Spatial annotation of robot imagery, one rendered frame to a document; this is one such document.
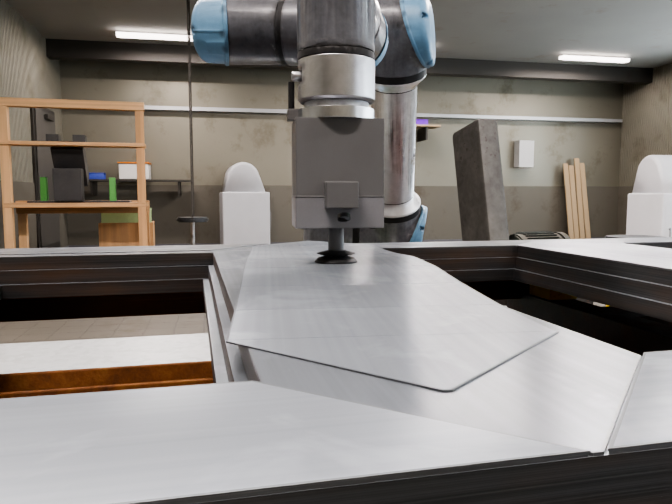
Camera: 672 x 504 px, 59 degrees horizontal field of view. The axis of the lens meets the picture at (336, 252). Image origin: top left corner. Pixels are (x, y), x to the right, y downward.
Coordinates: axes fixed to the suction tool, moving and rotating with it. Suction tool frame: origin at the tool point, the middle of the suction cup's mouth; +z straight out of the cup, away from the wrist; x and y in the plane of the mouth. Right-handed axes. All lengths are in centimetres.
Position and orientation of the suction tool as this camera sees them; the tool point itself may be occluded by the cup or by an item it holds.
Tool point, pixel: (336, 273)
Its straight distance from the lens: 59.8
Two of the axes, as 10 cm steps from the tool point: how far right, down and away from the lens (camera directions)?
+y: 9.9, -0.1, 1.3
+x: -1.3, -1.0, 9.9
